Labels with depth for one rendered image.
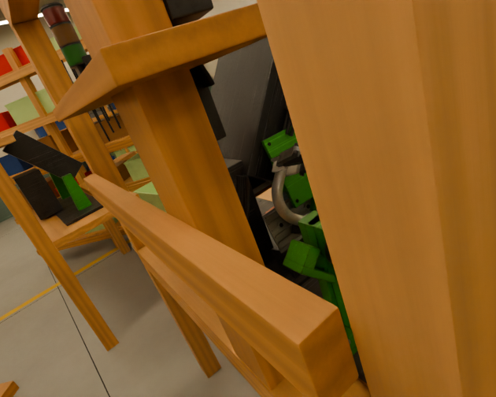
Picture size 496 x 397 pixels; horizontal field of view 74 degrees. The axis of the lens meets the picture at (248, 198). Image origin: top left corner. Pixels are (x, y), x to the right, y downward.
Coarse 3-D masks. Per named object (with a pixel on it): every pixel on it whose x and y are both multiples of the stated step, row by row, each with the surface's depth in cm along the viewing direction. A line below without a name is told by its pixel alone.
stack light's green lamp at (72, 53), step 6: (66, 48) 77; (72, 48) 78; (78, 48) 78; (66, 54) 78; (72, 54) 78; (78, 54) 78; (84, 54) 80; (66, 60) 79; (72, 60) 78; (78, 60) 79; (72, 66) 79
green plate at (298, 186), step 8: (272, 136) 91; (280, 136) 92; (288, 136) 93; (264, 144) 90; (272, 144) 91; (280, 144) 92; (288, 144) 93; (272, 152) 90; (280, 152) 92; (288, 176) 92; (296, 176) 93; (304, 176) 95; (288, 184) 92; (296, 184) 93; (304, 184) 94; (288, 192) 92; (296, 192) 93; (304, 192) 94; (296, 200) 93; (304, 200) 94
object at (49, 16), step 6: (42, 6) 74; (48, 6) 74; (54, 6) 75; (60, 6) 75; (42, 12) 76; (48, 12) 74; (54, 12) 75; (60, 12) 75; (48, 18) 75; (54, 18) 75; (60, 18) 75; (66, 18) 76; (48, 24) 76; (54, 24) 75
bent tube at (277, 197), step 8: (272, 160) 89; (280, 176) 87; (272, 184) 87; (280, 184) 87; (272, 192) 87; (280, 192) 87; (272, 200) 87; (280, 200) 86; (280, 208) 86; (280, 216) 88; (288, 216) 87; (296, 216) 88; (304, 216) 90; (296, 224) 89
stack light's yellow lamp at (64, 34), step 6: (60, 24) 76; (66, 24) 76; (54, 30) 76; (60, 30) 76; (66, 30) 76; (72, 30) 78; (54, 36) 77; (60, 36) 76; (66, 36) 77; (72, 36) 77; (60, 42) 77; (66, 42) 77; (72, 42) 78; (78, 42) 78; (60, 48) 78
